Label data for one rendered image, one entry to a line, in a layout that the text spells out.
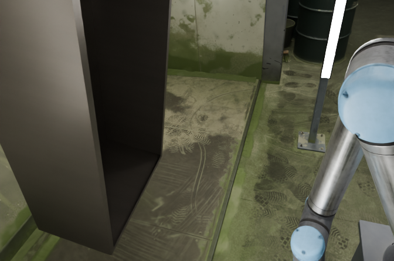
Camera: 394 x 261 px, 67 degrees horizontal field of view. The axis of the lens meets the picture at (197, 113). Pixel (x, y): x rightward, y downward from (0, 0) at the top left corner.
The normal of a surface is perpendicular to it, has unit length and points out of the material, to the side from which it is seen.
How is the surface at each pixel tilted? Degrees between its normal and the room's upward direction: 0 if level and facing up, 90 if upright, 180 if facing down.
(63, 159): 90
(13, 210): 57
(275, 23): 90
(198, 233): 0
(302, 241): 12
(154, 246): 0
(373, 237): 0
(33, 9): 90
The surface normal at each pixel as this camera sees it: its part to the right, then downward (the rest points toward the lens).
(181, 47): -0.30, 0.60
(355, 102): -0.54, 0.45
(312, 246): -0.29, -0.77
